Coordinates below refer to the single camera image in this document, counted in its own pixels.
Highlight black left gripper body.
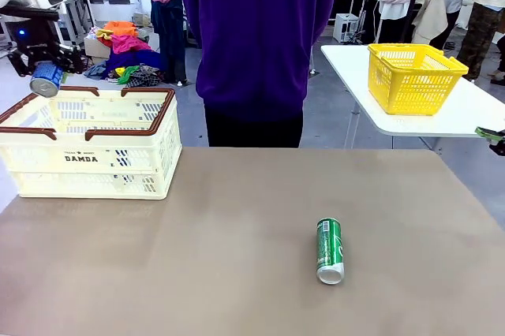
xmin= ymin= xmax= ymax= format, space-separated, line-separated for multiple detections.
xmin=13 ymin=16 xmax=60 ymax=53

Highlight green soda can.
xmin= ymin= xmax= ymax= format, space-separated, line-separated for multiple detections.
xmin=315 ymin=216 xmax=346 ymax=286

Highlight yellow plastic basket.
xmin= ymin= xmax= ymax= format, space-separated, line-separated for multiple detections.
xmin=367 ymin=43 xmax=469 ymax=116

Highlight cardboard box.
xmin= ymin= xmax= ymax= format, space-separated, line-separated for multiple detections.
xmin=83 ymin=34 xmax=114 ymax=65

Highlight grey blue cloth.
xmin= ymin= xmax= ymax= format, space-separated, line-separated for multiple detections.
xmin=84 ymin=60 xmax=108 ymax=80

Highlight magenta cloth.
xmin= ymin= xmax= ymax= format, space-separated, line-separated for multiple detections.
xmin=109 ymin=34 xmax=153 ymax=55

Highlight orange cloth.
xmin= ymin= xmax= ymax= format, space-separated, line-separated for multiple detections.
xmin=103 ymin=20 xmax=139 ymax=38

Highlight green cloth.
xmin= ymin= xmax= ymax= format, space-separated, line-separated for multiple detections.
xmin=117 ymin=65 xmax=141 ymax=85

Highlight dark purple cloth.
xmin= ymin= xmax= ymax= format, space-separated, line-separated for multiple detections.
xmin=103 ymin=49 xmax=165 ymax=77

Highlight black checkered cloth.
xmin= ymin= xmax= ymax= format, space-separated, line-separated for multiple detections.
xmin=125 ymin=65 xmax=162 ymax=88

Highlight beige hanging coat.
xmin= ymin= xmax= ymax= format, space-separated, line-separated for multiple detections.
xmin=412 ymin=0 xmax=449 ymax=46

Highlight black slanted pole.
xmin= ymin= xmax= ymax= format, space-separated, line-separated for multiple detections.
xmin=400 ymin=0 xmax=429 ymax=44

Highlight white side table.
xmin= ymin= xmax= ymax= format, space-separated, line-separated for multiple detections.
xmin=320 ymin=43 xmax=505 ymax=151

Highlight white computer tower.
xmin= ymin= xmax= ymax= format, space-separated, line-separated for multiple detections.
xmin=334 ymin=12 xmax=361 ymax=43

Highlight person in purple sweater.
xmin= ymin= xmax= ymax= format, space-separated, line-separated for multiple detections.
xmin=173 ymin=0 xmax=340 ymax=149

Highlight grey frame work table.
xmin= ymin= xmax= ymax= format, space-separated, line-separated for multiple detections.
xmin=58 ymin=0 xmax=98 ymax=50

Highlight cream shopping basket brown handles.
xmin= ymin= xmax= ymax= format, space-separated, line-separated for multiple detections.
xmin=0 ymin=85 xmax=183 ymax=200

